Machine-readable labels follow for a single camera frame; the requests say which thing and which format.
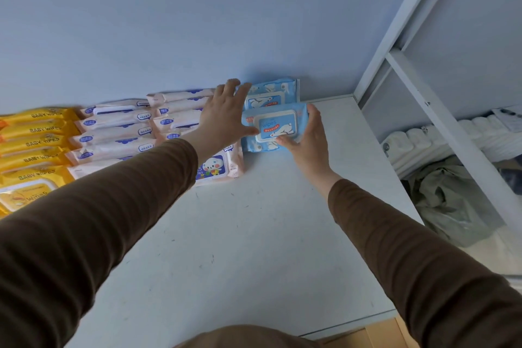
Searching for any person's brown top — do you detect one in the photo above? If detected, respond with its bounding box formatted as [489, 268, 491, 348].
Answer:
[173, 324, 328, 348]

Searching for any stack of pink wipes packets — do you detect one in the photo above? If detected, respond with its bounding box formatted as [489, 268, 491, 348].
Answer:
[66, 88, 246, 188]

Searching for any white metal shelf frame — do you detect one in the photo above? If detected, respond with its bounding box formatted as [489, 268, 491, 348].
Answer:
[353, 0, 522, 239]

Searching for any grey-green plastic bag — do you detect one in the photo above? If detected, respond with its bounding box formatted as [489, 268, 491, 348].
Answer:
[407, 155, 507, 249]

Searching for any person's left hand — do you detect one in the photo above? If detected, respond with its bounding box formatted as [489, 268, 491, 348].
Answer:
[198, 79, 260, 153]

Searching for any white printed paper sheet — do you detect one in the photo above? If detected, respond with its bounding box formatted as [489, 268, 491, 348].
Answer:
[491, 105, 522, 133]

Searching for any person's right hand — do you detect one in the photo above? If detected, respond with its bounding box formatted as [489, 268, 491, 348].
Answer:
[276, 104, 333, 178]

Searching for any person's right forearm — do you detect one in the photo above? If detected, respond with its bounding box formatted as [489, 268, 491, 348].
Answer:
[302, 167, 522, 348]

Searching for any person's left forearm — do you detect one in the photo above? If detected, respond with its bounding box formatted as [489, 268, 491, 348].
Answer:
[0, 132, 213, 348]

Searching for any row of white rolled cloths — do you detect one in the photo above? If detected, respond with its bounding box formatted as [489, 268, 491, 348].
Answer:
[381, 113, 522, 179]

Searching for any blue wipes packet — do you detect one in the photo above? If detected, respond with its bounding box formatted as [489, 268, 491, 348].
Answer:
[243, 77, 301, 110]
[241, 102, 310, 153]

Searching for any row of yellow wipes packets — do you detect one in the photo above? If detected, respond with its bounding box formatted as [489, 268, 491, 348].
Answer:
[0, 107, 81, 219]

